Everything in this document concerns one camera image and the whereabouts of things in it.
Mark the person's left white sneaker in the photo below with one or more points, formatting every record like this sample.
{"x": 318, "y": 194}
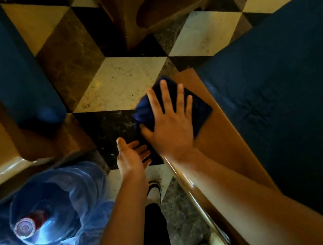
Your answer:
{"x": 154, "y": 194}

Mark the person's left hand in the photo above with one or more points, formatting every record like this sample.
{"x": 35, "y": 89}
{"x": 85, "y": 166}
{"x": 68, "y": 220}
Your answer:
{"x": 131, "y": 163}

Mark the person's dark trousers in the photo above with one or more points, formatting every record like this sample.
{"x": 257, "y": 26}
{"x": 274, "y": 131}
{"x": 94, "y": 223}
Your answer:
{"x": 154, "y": 239}

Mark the blue cushioned wooden armchair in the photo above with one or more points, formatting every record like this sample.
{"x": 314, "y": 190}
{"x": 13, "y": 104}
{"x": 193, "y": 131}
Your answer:
{"x": 300, "y": 103}

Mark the person's left forearm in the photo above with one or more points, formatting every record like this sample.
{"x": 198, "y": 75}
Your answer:
{"x": 116, "y": 242}

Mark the wooden table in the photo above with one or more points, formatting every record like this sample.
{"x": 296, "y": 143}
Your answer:
{"x": 124, "y": 9}

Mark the dark blue cleaning cloth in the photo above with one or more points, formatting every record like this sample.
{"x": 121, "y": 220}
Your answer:
{"x": 199, "y": 111}

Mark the group of wrapped water jugs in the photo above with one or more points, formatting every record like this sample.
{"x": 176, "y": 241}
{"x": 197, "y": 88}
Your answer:
{"x": 52, "y": 191}

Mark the person's right hand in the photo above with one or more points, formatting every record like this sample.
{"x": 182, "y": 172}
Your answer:
{"x": 172, "y": 134}

